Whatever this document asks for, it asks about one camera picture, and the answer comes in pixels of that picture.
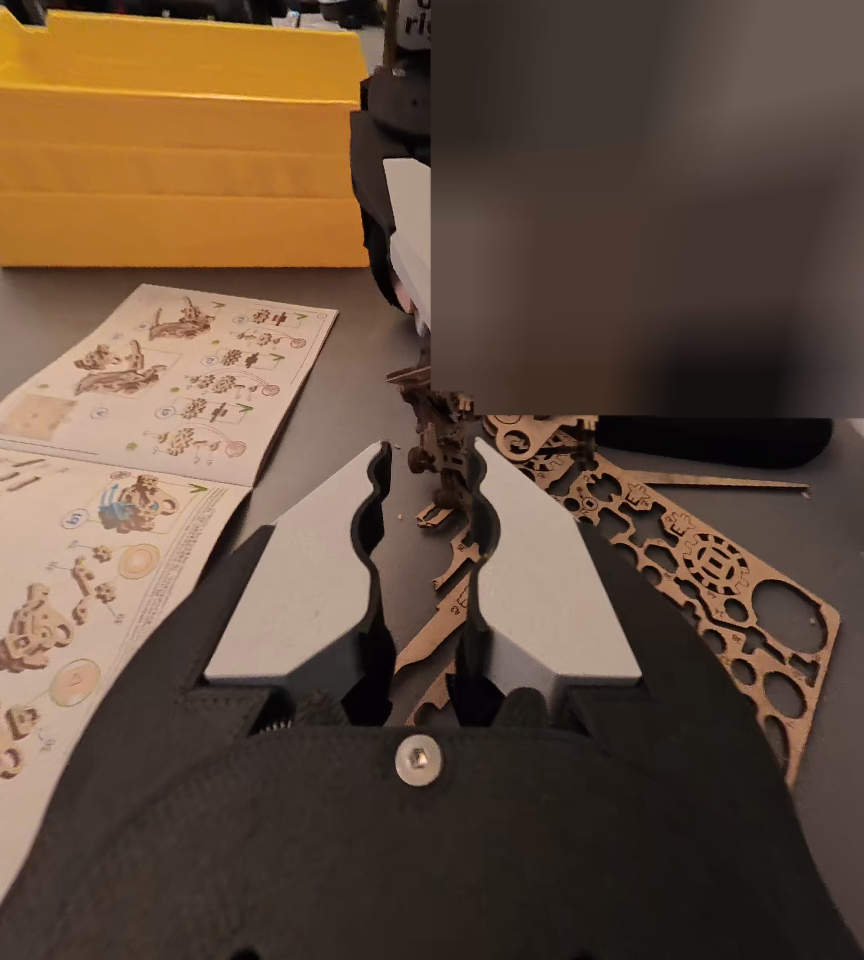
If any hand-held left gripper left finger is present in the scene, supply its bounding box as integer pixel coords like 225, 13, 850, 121
203, 441, 393, 687

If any perforated wooden part sheet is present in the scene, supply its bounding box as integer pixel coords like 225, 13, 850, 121
480, 416, 843, 787

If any yellow plastic bin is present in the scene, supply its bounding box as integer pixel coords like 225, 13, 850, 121
0, 6, 371, 270

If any black textured wrist rest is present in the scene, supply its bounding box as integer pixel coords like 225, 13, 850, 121
597, 416, 834, 470

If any wooden frame with axle shafts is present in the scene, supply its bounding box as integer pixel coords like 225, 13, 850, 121
385, 360, 478, 530

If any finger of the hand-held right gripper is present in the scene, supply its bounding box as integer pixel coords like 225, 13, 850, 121
383, 159, 433, 339

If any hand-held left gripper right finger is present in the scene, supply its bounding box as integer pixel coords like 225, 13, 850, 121
468, 437, 644, 695

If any model instruction booklet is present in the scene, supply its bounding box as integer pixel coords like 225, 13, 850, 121
0, 283, 339, 942

